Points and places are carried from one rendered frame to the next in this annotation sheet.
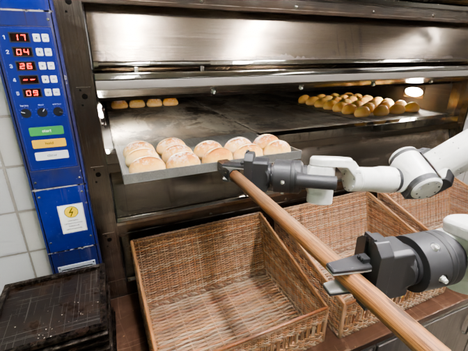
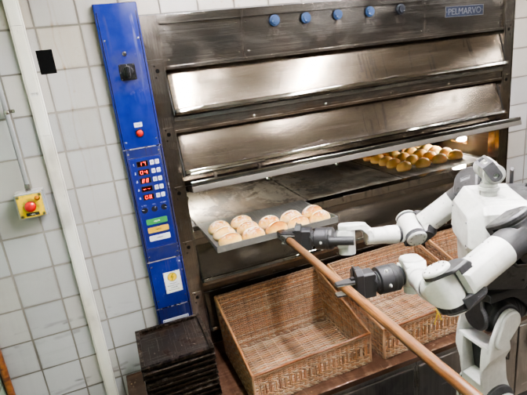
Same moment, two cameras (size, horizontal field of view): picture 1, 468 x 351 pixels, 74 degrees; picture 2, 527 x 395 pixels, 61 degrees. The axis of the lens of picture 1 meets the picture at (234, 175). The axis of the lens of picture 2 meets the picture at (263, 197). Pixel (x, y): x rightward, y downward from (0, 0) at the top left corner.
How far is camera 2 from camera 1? 0.97 m
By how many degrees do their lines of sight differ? 5
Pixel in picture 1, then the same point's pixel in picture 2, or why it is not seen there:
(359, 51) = (383, 125)
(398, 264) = (367, 280)
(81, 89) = (176, 189)
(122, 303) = not seen: hidden behind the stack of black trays
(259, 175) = (305, 239)
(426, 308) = not seen: hidden behind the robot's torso
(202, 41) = (256, 142)
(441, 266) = (388, 279)
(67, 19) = (168, 145)
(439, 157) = (423, 216)
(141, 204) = (219, 267)
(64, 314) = (183, 345)
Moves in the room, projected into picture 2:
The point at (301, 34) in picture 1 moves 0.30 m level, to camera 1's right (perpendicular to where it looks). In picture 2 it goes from (332, 121) to (396, 114)
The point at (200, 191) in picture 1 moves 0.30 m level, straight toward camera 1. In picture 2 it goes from (263, 252) to (270, 282)
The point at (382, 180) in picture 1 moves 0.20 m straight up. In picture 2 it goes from (387, 235) to (386, 186)
